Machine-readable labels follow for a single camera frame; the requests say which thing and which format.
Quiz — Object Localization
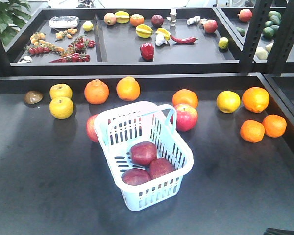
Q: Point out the red bell pepper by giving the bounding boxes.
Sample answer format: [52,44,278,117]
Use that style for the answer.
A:
[140,43,154,61]

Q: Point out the light blue plastic basket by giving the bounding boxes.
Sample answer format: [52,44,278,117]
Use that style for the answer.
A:
[94,101,194,211]

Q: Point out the dark purple plum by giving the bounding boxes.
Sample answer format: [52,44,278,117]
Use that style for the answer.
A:
[151,14,164,28]

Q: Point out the yellow apple front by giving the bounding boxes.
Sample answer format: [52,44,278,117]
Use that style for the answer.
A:
[49,96,74,119]

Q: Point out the pink red apple centre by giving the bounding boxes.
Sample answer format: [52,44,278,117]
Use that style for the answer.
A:
[174,103,198,132]

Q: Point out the small orange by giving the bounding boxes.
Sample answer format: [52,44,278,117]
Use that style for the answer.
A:
[240,120,265,143]
[262,114,287,138]

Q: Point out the black shelf post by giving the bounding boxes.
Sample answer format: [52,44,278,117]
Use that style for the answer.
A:
[239,0,273,75]

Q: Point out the yellow citrus right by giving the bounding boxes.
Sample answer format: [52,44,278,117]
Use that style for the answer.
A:
[216,91,241,114]

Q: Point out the white electronic scale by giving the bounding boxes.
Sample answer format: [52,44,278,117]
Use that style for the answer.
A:
[49,16,79,28]

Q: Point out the small orange right front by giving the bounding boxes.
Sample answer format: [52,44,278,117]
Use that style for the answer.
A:
[240,120,265,143]

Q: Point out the pink red apple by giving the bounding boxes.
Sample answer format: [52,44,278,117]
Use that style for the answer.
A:
[174,103,198,132]
[86,114,99,143]

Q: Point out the potted green plant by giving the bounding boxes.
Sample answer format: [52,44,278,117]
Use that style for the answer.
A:
[0,0,31,46]

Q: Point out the orange back left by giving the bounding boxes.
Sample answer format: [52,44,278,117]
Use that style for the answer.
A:
[84,79,109,105]

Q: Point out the white garlic bulb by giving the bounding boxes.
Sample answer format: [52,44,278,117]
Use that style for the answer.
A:
[155,34,168,46]

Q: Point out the small orange far right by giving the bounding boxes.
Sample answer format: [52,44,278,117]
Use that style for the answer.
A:
[262,114,287,138]

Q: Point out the orange behind centre apple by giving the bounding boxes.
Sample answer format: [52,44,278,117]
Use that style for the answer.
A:
[172,89,199,108]

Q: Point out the red chili pepper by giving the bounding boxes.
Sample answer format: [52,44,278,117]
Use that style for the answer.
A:
[170,35,197,44]

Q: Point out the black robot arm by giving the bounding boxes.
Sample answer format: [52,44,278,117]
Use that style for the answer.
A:
[263,228,294,235]

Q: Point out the yellow apple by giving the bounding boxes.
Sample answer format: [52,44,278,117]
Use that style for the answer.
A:
[49,96,74,119]
[49,83,73,99]

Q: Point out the pink red apple left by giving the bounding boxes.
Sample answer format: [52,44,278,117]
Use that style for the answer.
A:
[86,114,99,143]

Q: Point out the yellow starfruit large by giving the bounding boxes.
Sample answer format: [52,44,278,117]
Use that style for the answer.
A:
[136,24,153,38]

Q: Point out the large orange far right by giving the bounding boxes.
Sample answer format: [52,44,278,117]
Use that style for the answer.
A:
[242,87,270,113]

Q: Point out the yellow apple back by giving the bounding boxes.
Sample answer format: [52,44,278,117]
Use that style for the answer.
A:
[49,83,73,99]

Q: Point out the black upper produce tray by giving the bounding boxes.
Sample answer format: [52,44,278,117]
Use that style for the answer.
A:
[6,7,241,76]

